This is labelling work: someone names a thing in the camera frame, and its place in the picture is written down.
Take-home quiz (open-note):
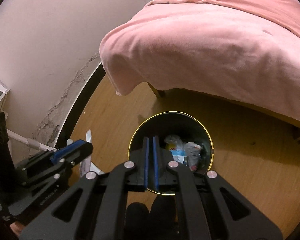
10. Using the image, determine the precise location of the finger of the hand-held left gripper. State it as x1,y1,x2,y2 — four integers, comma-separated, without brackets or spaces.
15,140,94,187

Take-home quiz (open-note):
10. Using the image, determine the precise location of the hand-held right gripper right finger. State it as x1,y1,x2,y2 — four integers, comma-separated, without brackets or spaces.
152,135,283,240

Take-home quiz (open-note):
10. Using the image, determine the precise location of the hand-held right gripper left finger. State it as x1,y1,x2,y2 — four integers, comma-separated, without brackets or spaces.
19,136,150,240

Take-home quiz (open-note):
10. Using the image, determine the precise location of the light blue carton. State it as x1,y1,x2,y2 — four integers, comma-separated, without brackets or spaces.
166,144,188,165

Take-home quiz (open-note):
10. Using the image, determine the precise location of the clear plastic bag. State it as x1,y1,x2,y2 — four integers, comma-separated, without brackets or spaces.
164,134,185,150

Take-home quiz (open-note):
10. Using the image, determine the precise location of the silver patterned plastic wrapper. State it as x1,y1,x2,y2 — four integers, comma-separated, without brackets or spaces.
184,142,203,172

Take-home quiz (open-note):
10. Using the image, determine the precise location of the black bin with gold rim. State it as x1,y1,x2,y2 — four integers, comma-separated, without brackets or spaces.
128,111,215,195

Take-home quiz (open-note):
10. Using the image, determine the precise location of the white plastic piece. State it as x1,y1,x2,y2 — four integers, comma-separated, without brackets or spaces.
66,129,103,178

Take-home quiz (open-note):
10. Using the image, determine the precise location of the white pole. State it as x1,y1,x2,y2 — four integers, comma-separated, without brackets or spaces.
6,129,56,153

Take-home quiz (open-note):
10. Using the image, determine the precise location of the pink blanket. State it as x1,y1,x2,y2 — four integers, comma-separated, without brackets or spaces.
99,0,300,125

